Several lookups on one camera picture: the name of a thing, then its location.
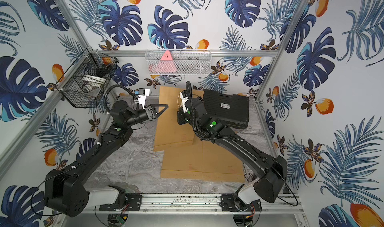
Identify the brown kraft file bag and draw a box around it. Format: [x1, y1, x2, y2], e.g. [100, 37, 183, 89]
[202, 141, 245, 183]
[154, 87, 202, 153]
[161, 137, 203, 180]

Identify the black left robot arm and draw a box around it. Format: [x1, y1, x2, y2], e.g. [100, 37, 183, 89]
[44, 101, 168, 217]

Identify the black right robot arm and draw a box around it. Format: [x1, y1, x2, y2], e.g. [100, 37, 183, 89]
[177, 82, 287, 204]

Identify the pink triangle item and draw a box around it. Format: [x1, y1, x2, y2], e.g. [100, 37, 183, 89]
[152, 50, 177, 74]

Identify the black plastic tool case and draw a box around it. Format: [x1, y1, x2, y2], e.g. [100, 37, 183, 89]
[203, 90, 250, 129]

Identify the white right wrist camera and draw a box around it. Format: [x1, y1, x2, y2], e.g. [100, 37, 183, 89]
[180, 90, 189, 113]

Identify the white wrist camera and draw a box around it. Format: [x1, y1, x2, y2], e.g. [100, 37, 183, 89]
[134, 88, 150, 109]
[180, 90, 189, 113]

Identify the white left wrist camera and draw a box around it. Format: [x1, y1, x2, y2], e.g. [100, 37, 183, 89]
[134, 88, 150, 109]

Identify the black wire basket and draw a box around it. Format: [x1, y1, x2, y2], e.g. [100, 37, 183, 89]
[54, 49, 119, 108]

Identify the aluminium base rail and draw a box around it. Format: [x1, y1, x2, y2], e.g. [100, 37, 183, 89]
[82, 194, 304, 215]

